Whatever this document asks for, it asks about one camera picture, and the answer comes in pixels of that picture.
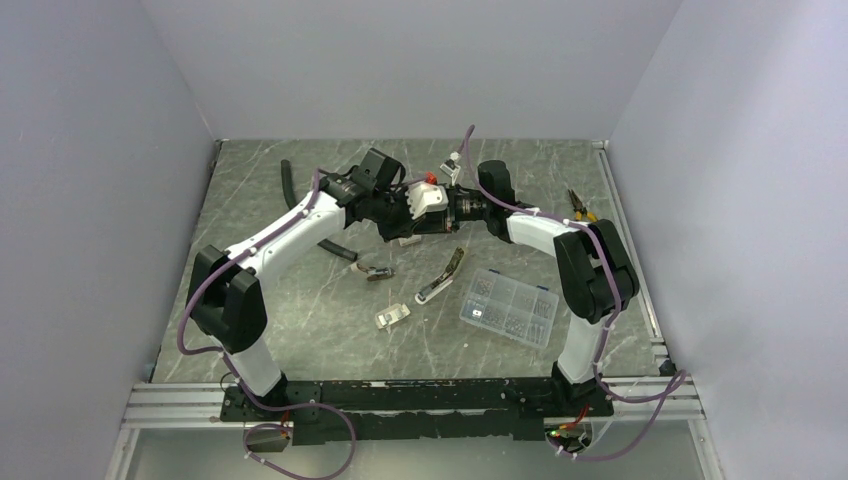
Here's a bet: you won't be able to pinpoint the white staple box tray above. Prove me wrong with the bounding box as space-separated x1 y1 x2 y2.
375 303 410 330

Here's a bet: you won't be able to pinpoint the brown stapler base part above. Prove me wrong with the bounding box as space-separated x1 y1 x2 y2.
350 262 396 282

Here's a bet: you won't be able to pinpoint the black rubber hose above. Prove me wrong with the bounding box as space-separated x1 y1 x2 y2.
280 158 360 262

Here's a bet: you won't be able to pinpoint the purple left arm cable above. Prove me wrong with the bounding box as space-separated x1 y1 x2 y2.
176 168 357 480

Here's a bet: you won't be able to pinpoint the white staple box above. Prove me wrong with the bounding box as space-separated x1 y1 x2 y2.
398 235 422 247

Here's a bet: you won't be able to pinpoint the aluminium frame rail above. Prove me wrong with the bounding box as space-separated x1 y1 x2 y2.
591 139 677 378
122 377 705 431

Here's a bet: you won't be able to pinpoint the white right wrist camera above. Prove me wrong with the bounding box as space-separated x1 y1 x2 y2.
439 151 462 186

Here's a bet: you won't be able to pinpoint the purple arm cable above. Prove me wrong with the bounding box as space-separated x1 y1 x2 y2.
176 168 357 480
460 124 688 463

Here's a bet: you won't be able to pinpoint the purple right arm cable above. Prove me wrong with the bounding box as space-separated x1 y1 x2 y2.
460 124 688 463

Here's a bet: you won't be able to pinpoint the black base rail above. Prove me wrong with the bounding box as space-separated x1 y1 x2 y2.
220 377 614 446

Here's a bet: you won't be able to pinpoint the clear plastic screw organizer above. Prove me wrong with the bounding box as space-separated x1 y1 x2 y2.
459 269 559 349

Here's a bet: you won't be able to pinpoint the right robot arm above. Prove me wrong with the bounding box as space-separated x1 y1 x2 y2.
406 160 640 415

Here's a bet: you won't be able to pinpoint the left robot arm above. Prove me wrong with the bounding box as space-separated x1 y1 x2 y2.
177 148 407 420

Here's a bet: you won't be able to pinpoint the aluminium frame rail front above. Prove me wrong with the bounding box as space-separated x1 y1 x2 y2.
122 377 705 431

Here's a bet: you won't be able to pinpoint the orange handled pliers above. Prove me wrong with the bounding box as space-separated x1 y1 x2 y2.
567 189 598 223

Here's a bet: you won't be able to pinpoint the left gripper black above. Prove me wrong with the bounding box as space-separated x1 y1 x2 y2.
370 185 426 243

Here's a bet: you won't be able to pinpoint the aluminium frame rail right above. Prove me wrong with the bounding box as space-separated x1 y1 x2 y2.
591 139 677 378

